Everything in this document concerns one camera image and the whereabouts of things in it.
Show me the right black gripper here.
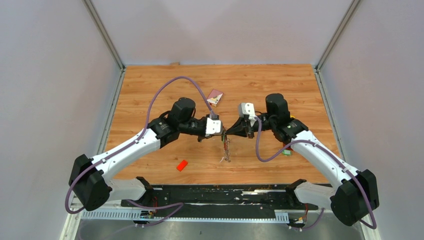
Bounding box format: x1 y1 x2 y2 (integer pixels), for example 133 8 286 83
225 114 276 139

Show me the metal key organizer red handle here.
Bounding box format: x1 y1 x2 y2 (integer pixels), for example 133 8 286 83
221 128 231 163

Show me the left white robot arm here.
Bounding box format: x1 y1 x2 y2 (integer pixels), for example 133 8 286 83
68 97 223 211

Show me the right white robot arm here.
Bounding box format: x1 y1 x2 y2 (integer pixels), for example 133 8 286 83
223 93 380 230

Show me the small orange block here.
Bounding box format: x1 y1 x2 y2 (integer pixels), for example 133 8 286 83
176 159 188 172

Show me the playing card box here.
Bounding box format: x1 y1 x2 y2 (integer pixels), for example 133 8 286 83
206 89 224 107

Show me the small green toy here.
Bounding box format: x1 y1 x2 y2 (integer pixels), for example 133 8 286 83
281 149 293 156

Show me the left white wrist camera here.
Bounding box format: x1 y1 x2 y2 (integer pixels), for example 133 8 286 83
205 114 223 137

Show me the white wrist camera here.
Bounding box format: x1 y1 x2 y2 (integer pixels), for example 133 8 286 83
237 102 256 123
205 114 223 137

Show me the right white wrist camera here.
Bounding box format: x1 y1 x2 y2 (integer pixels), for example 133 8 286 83
237 102 256 123

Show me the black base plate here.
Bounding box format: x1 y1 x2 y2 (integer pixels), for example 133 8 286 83
135 184 318 214

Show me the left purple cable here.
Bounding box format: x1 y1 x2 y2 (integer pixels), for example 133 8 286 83
64 76 220 215

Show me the white slotted cable duct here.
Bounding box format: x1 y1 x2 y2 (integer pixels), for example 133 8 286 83
81 205 289 224

